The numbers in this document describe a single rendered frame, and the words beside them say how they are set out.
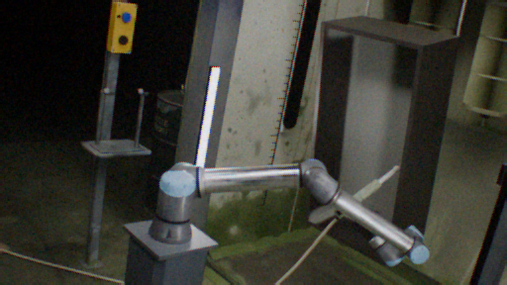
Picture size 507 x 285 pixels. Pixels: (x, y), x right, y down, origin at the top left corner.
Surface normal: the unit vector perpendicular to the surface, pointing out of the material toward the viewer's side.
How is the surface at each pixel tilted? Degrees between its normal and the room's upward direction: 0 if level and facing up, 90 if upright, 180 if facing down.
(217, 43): 90
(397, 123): 102
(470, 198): 57
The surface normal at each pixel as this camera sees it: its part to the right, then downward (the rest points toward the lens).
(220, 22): 0.65, 0.31
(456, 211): -0.52, -0.47
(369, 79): -0.73, 0.25
